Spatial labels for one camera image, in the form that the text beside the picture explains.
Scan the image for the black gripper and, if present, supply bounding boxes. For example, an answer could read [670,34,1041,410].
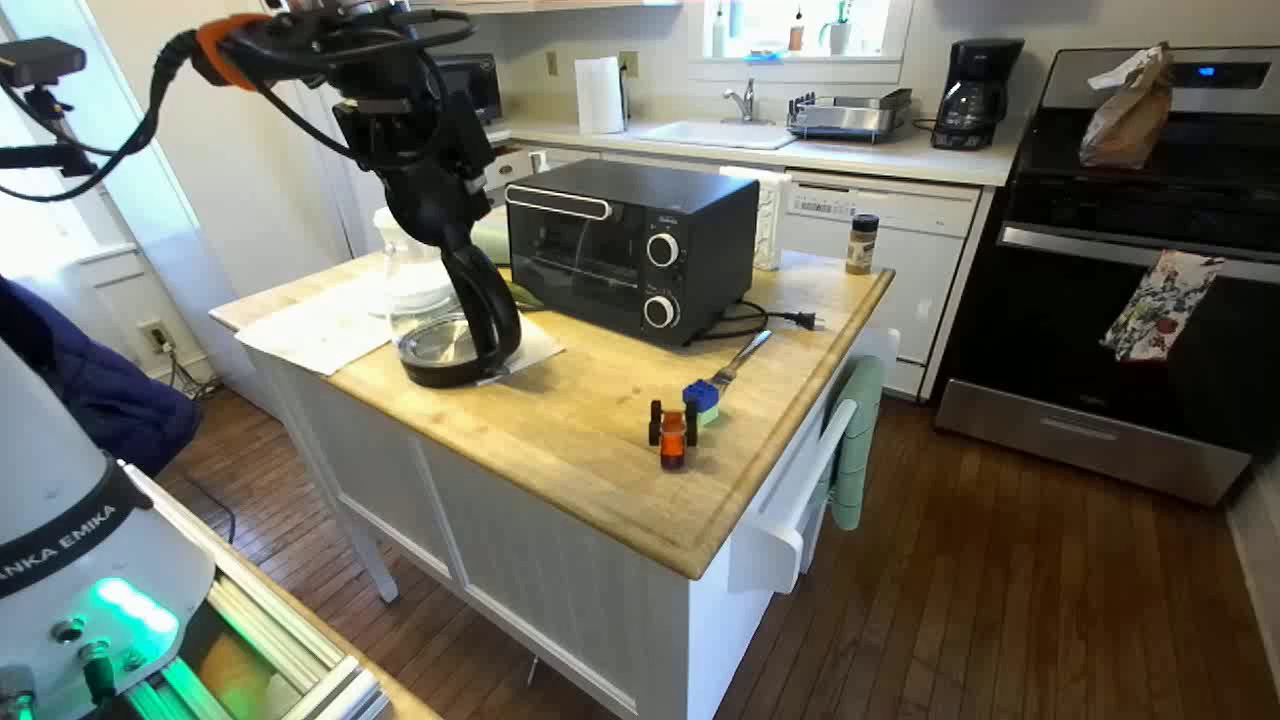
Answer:
[332,90,499,287]

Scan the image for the glass electric kettle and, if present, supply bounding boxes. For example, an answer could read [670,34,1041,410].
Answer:
[372,237,526,391]

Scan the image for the spice jar with dark lid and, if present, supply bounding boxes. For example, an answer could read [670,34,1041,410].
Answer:
[844,208,883,278]

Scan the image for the white ceramic plate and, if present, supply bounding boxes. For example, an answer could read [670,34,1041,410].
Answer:
[374,259,463,318]

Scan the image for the white paper napkin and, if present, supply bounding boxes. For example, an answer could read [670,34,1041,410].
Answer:
[490,315,568,385]

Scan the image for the white cloth mat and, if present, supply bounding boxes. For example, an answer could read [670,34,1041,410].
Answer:
[235,272,404,380]

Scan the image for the black toaster oven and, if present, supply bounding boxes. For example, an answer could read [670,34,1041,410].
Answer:
[499,155,819,352]

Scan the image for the black countertop appliance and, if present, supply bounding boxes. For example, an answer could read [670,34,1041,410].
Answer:
[435,51,506,130]

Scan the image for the white paper towel roll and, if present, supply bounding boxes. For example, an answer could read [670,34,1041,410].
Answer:
[570,51,631,141]

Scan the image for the small orange bottle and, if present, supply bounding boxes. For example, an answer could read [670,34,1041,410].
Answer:
[645,396,700,474]

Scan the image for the white kitchen sink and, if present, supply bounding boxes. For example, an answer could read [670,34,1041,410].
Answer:
[624,115,798,152]

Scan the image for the white kitchen island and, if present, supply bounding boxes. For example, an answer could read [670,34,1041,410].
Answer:
[206,247,901,720]

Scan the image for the chrome sink faucet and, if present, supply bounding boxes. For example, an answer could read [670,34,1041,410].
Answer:
[718,74,772,126]

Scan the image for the dark blue cloth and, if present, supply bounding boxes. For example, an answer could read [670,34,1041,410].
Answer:
[0,272,205,479]

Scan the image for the grey dish rack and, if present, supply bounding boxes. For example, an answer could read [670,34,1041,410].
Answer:
[785,84,915,148]

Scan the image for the kitchen window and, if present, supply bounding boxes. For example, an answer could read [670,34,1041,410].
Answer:
[697,0,918,72]

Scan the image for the teal hanging towel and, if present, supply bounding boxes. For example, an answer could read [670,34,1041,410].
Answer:
[819,352,893,537]

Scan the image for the green spray bottle on sill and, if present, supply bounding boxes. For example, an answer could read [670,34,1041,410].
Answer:
[825,0,854,58]

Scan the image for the white dishwasher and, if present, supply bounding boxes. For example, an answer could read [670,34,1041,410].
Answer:
[777,172,983,398]

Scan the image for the black coffee maker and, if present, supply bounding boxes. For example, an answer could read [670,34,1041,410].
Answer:
[929,34,1028,152]

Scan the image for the black stainless stove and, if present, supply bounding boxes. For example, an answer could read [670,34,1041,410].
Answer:
[932,42,1280,510]

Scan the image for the brown paper bag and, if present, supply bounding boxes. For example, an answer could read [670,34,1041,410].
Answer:
[1074,34,1179,176]

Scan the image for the floral dish towel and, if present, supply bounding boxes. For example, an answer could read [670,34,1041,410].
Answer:
[1096,247,1224,367]

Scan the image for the blue scoop with metal handle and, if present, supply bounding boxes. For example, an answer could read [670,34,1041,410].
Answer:
[680,324,777,431]

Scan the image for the wall outlet with plug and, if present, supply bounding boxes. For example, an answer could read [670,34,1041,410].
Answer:
[131,313,187,367]

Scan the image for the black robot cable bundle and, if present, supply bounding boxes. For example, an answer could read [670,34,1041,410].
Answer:
[0,13,475,208]

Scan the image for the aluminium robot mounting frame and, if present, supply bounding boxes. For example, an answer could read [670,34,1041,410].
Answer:
[119,459,446,720]

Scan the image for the black camera on stand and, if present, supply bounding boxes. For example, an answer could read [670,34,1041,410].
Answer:
[0,34,102,176]

